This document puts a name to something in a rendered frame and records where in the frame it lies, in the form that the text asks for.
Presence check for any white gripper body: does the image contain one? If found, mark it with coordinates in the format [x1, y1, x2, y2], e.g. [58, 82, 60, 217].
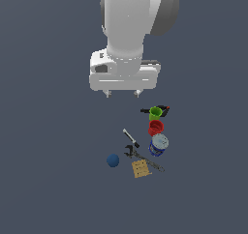
[88, 48, 162, 92]

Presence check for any green cup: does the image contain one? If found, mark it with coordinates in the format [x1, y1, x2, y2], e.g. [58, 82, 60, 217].
[148, 106, 164, 122]

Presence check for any black clamp with red tip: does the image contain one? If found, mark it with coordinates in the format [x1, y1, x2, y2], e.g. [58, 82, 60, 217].
[139, 104, 171, 118]

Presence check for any red cup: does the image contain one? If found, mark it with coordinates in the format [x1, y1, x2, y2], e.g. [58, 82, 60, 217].
[147, 120, 165, 137]

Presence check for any grey metal tool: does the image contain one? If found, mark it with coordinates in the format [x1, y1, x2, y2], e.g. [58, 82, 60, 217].
[122, 128, 140, 149]

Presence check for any blue can with grey lid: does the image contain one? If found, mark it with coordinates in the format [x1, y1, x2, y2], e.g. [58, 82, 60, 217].
[148, 133, 170, 158]

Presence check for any grey adjustable wrench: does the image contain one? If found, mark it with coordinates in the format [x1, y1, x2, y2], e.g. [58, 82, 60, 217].
[124, 144, 166, 173]

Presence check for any blue ball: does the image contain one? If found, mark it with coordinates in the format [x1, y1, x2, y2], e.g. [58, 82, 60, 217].
[106, 153, 121, 168]

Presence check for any tan wooden block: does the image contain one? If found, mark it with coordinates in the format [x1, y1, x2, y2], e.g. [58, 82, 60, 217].
[131, 159, 153, 179]

